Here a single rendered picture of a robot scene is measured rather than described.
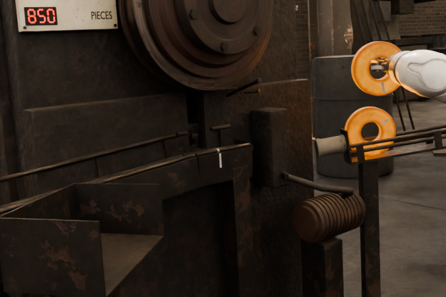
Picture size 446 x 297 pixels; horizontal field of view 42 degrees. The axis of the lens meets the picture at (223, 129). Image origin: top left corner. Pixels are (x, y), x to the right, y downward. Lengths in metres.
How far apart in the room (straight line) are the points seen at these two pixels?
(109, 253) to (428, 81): 0.78
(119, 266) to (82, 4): 0.72
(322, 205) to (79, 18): 0.85
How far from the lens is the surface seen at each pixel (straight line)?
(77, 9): 1.56
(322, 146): 1.83
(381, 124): 1.88
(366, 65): 1.74
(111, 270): 1.14
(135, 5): 1.49
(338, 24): 5.85
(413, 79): 1.40
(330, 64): 4.26
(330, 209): 1.75
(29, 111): 1.48
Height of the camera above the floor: 0.99
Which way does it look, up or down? 8 degrees down
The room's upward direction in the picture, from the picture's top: 3 degrees counter-clockwise
